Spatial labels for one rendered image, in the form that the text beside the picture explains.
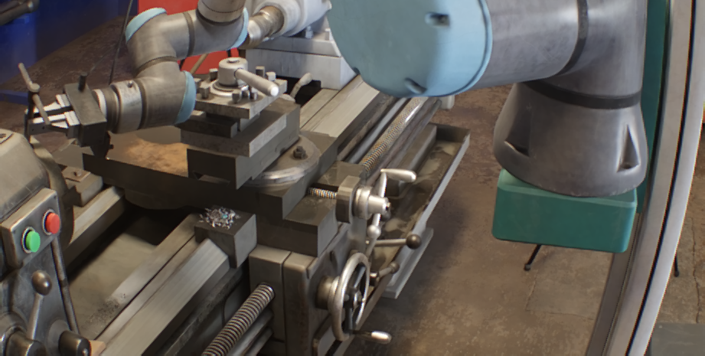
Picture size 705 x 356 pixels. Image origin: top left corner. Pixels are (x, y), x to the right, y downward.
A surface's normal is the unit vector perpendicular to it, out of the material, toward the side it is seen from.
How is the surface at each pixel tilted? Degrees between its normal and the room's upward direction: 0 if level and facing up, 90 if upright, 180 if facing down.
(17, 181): 45
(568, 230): 90
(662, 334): 0
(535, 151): 70
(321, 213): 0
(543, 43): 105
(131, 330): 36
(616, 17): 87
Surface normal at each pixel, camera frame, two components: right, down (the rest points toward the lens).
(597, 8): 0.52, 0.19
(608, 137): 0.19, 0.09
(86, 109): 0.30, -0.79
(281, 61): -0.33, 0.39
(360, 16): -0.80, 0.25
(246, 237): 0.94, 0.17
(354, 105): 0.58, -0.64
